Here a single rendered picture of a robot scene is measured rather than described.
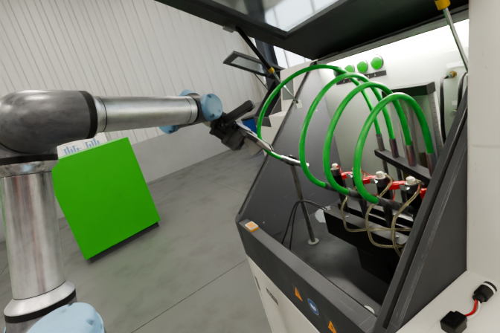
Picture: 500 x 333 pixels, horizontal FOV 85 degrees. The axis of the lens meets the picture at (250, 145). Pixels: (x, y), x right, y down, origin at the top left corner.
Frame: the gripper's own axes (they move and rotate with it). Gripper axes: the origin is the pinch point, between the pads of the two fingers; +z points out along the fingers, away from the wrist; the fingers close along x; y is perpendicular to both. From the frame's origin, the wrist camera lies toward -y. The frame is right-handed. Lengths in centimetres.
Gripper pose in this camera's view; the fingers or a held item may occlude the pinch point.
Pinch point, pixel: (269, 146)
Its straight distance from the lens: 88.3
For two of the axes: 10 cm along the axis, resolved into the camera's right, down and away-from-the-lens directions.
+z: 8.2, 5.4, -1.9
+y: -5.2, 8.4, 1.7
